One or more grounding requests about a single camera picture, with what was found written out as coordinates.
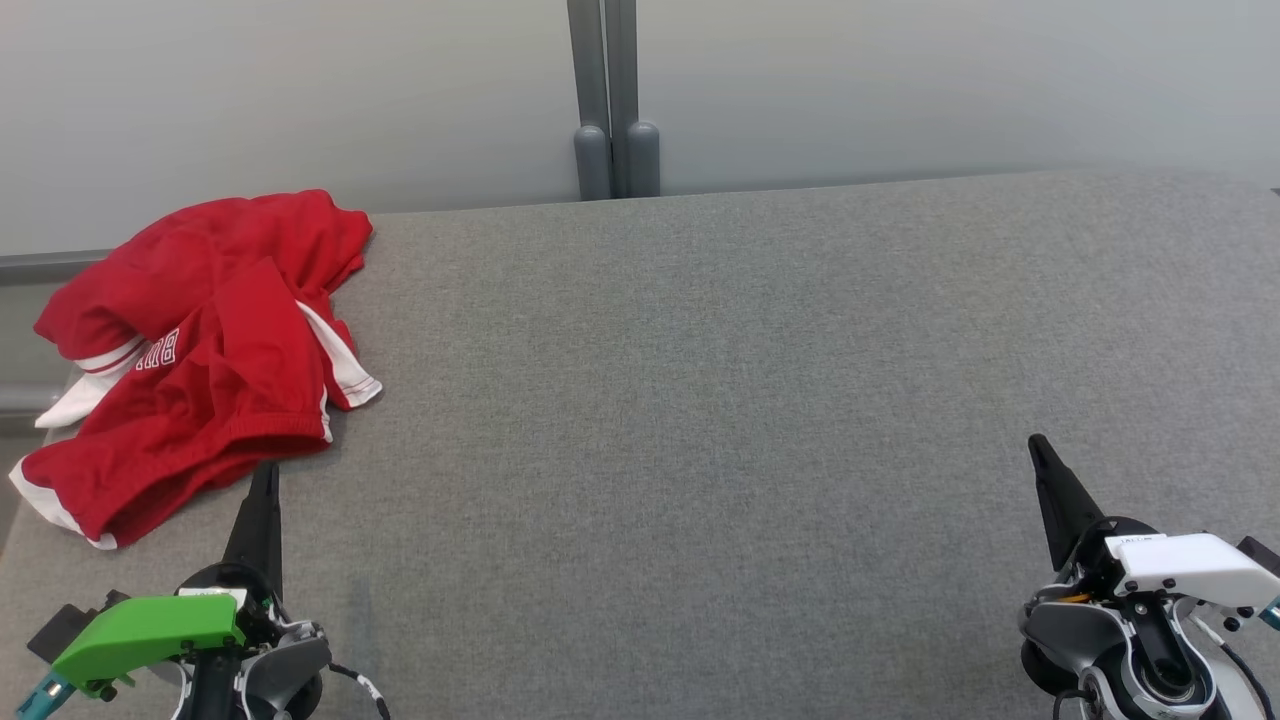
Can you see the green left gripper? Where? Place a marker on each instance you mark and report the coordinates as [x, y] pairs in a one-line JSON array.
[[150, 630]]

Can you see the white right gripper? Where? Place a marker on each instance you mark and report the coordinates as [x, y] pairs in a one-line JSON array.
[[1190, 565]]

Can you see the red shorts with white trim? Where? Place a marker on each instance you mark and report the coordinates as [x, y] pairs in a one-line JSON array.
[[200, 420]]

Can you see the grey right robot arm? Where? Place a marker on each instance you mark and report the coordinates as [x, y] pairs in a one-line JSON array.
[[1070, 630]]

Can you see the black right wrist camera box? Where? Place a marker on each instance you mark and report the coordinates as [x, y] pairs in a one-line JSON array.
[[1262, 555]]

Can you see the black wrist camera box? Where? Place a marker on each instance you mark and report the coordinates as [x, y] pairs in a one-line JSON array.
[[65, 625], [1262, 555]]

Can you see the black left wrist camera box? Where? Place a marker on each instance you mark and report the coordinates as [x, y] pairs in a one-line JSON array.
[[65, 625]]

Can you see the grey partition base rail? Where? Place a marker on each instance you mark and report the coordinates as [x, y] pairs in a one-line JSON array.
[[40, 266]]

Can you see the grey partition post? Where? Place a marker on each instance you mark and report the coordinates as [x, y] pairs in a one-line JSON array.
[[590, 100], [622, 60]]

